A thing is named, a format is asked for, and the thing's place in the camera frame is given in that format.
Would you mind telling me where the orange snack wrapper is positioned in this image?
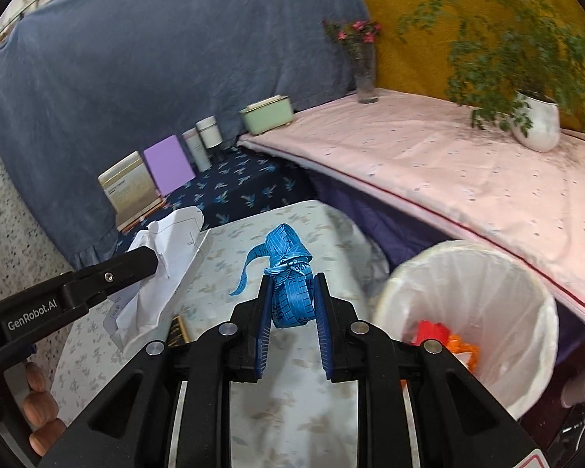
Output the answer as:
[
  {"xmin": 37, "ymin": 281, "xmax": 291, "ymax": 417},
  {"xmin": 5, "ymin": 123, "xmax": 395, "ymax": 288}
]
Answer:
[{"xmin": 446, "ymin": 334, "xmax": 480, "ymax": 373}]

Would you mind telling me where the red paper packet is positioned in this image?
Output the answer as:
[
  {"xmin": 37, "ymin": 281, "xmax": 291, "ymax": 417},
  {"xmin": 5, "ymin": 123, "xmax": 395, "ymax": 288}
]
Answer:
[{"xmin": 413, "ymin": 320, "xmax": 451, "ymax": 346}]

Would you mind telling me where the white paper sheet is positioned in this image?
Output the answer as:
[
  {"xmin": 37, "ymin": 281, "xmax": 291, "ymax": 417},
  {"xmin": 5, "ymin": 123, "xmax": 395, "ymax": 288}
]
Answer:
[{"xmin": 103, "ymin": 206, "xmax": 212, "ymax": 359}]

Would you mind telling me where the blue measuring tape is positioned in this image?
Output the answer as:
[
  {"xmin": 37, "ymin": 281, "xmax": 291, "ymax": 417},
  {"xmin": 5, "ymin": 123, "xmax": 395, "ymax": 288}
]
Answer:
[{"xmin": 230, "ymin": 224, "xmax": 315, "ymax": 328}]

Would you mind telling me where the white trash bin with liner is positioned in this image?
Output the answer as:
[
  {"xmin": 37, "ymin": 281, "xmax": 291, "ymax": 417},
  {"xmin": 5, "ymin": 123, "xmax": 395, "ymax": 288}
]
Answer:
[{"xmin": 372, "ymin": 241, "xmax": 559, "ymax": 418}]

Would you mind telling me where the person's hand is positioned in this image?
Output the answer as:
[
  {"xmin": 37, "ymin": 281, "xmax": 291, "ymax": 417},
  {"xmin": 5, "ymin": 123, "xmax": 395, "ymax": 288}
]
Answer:
[{"xmin": 23, "ymin": 360, "xmax": 67, "ymax": 456}]

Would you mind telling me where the floral light tablecloth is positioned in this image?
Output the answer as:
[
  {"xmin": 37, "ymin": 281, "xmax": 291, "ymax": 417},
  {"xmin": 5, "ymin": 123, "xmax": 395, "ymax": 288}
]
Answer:
[{"xmin": 50, "ymin": 199, "xmax": 391, "ymax": 468}]

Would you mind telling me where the calendar on wooden stand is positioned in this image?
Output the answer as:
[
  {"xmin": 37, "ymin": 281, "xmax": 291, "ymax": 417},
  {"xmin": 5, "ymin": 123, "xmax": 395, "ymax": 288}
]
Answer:
[{"xmin": 98, "ymin": 151, "xmax": 165, "ymax": 232}]

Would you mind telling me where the purple card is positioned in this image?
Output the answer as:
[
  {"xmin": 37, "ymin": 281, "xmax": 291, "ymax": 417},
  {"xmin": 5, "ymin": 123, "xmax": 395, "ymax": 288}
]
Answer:
[{"xmin": 144, "ymin": 135, "xmax": 195, "ymax": 197}]

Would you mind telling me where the white cosmetic tube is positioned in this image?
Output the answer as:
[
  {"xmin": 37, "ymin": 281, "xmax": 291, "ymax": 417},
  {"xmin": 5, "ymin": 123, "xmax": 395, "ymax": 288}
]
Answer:
[{"xmin": 183, "ymin": 127, "xmax": 211, "ymax": 172}]

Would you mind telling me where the navy floral cloth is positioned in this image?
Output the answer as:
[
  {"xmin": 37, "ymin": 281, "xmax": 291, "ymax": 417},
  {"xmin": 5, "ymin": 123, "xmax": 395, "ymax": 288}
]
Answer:
[{"xmin": 116, "ymin": 148, "xmax": 317, "ymax": 255}]

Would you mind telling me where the pink bedsheet cover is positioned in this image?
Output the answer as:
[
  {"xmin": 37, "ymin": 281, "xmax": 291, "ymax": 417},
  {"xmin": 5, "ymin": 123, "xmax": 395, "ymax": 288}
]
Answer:
[{"xmin": 239, "ymin": 90, "xmax": 585, "ymax": 322}]

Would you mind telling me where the white cosmetic jar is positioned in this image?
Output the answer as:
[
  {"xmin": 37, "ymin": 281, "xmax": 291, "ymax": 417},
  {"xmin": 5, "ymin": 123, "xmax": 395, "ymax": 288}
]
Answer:
[{"xmin": 195, "ymin": 116, "xmax": 223, "ymax": 149}]

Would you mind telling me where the blue hanging blanket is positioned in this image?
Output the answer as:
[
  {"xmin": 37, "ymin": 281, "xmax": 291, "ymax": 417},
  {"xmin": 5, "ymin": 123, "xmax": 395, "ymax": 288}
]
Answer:
[{"xmin": 0, "ymin": 0, "xmax": 368, "ymax": 268}]

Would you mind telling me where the mint green box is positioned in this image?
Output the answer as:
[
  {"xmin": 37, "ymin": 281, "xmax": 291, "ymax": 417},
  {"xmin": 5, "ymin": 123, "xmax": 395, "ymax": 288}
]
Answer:
[{"xmin": 239, "ymin": 95, "xmax": 294, "ymax": 135}]

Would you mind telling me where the green potted plant white pot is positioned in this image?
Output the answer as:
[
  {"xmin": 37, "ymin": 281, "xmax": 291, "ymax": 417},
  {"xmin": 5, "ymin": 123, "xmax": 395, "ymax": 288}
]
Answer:
[{"xmin": 396, "ymin": 0, "xmax": 585, "ymax": 137}]

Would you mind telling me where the mustard yellow hanging cloth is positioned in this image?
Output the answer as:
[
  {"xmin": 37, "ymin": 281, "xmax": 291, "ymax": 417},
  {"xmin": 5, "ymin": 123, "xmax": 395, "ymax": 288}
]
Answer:
[{"xmin": 364, "ymin": 0, "xmax": 585, "ymax": 131}]

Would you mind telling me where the glass vase with red flowers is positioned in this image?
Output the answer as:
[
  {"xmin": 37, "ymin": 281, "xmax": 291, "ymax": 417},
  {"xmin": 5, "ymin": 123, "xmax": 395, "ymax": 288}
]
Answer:
[{"xmin": 322, "ymin": 19, "xmax": 380, "ymax": 104}]

